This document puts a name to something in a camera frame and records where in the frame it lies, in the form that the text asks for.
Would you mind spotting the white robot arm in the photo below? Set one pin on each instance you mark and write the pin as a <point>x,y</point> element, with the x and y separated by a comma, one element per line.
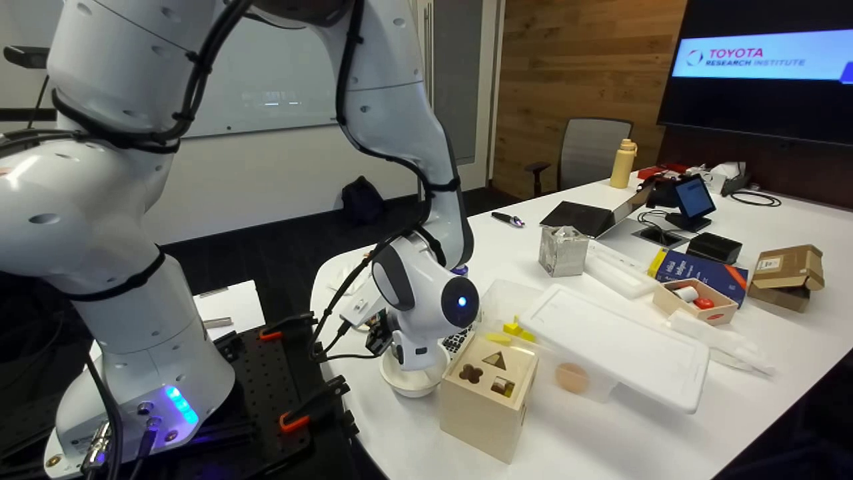
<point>77,207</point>

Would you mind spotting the white bowl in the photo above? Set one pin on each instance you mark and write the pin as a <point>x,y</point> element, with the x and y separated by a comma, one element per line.
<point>411,386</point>

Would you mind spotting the black bag on floor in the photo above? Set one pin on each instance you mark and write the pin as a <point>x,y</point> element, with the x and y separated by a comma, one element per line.
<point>359,201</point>

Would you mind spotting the black marker pen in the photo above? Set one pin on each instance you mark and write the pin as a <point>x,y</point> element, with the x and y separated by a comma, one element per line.
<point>506,221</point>

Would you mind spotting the silver metal cube container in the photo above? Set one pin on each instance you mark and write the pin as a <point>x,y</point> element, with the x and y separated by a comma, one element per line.
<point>562,253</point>

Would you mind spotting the orange black rear clamp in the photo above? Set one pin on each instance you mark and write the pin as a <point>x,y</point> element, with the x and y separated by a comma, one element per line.
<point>275,333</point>

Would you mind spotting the orange black clamp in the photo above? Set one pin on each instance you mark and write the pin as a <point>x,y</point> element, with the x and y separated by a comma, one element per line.
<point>275,333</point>
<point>298,417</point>

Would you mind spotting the wooden shape sorter box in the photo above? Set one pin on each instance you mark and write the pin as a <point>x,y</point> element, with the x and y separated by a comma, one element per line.
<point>483,395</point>

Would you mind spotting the clear plastic bin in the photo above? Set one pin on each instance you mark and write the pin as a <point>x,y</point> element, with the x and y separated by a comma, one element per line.
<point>610,351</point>

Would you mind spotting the grey office chair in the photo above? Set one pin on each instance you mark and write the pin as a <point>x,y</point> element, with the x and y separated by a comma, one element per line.
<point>583,155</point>

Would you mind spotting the yellow mustard bottle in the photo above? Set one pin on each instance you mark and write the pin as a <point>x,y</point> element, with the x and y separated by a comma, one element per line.
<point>621,165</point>

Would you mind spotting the small box with red items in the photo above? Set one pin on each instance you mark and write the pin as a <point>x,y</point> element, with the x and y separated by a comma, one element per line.
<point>695,299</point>

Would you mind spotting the black tablet on stand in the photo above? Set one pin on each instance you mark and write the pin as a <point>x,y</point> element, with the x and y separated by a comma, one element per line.
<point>693,205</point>

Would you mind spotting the black small box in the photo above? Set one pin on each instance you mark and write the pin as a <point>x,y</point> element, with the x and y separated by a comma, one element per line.
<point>711,246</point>

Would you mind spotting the blue book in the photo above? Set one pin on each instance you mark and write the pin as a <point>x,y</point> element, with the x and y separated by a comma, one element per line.
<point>671,265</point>

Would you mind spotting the cardboard box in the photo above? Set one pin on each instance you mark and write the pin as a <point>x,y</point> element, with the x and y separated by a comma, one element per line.
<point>786,277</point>

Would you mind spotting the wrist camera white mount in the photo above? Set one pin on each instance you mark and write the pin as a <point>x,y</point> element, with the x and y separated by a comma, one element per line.
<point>365,315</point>

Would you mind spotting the black mounting base plate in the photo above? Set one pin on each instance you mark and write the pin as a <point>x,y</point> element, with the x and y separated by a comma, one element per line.
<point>241,439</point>

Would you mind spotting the wall television screen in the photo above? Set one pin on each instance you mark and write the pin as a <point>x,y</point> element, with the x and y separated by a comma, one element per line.
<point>762,67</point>

